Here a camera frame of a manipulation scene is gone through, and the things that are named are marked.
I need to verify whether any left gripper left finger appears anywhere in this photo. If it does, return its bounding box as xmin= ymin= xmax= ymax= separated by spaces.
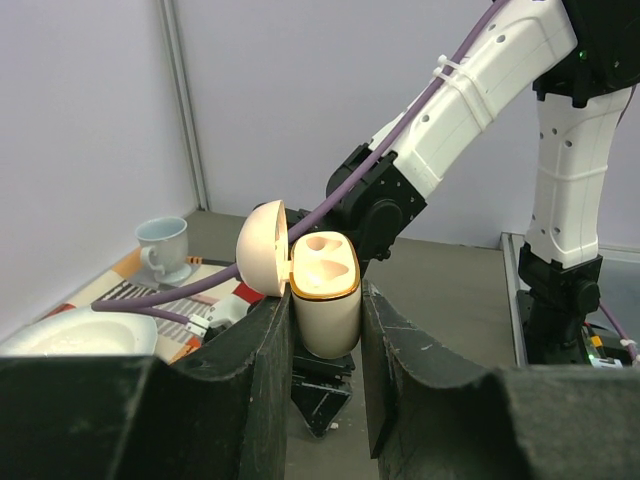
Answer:
xmin=1 ymin=294 xmax=293 ymax=479

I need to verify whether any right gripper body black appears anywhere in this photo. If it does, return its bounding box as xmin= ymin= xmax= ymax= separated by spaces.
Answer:
xmin=291 ymin=340 xmax=355 ymax=438

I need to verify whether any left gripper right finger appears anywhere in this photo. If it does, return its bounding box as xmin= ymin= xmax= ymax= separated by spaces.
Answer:
xmin=361 ymin=282 xmax=639 ymax=479

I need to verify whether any pink beige earbud charging case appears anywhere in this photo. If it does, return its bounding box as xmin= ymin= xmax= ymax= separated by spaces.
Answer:
xmin=236 ymin=200 xmax=361 ymax=360

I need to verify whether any colourful patchwork placemat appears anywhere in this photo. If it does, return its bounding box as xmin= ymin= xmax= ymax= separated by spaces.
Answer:
xmin=44 ymin=247 xmax=266 ymax=365

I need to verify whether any white plate blue rim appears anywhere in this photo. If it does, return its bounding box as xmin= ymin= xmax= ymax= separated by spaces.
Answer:
xmin=1 ymin=307 xmax=158 ymax=358

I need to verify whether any light blue mug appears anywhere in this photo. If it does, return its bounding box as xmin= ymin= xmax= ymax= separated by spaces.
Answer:
xmin=135 ymin=217 xmax=191 ymax=286

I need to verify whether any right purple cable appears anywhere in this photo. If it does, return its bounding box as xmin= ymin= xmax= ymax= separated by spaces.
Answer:
xmin=91 ymin=0 xmax=511 ymax=326

